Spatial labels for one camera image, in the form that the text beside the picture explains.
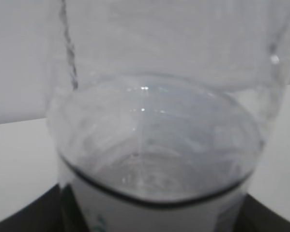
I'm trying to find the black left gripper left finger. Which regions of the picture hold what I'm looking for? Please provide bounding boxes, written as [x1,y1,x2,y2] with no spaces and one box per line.
[0,185,87,232]

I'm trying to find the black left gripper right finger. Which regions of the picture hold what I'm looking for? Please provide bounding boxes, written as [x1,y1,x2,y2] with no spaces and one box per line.
[233,194,290,232]

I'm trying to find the clear water bottle red label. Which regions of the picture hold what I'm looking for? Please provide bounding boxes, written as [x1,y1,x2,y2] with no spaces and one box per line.
[46,0,290,232]

